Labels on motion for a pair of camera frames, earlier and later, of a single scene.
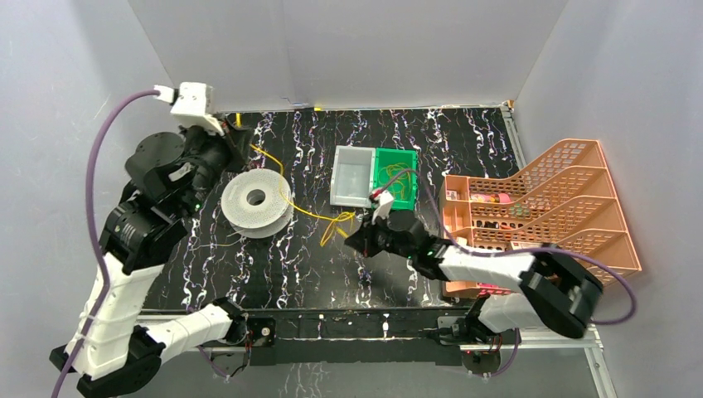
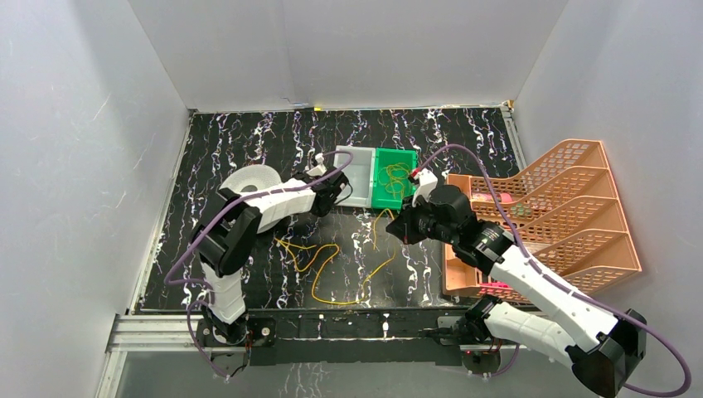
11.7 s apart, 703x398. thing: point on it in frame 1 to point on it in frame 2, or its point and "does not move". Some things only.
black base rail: [407, 337] does not move
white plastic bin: [352, 176] does not move
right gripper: [363, 240] to [403, 225]
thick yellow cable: [335, 221] to [336, 254]
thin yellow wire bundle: [397, 176] does not move
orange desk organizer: [568, 201] does not move
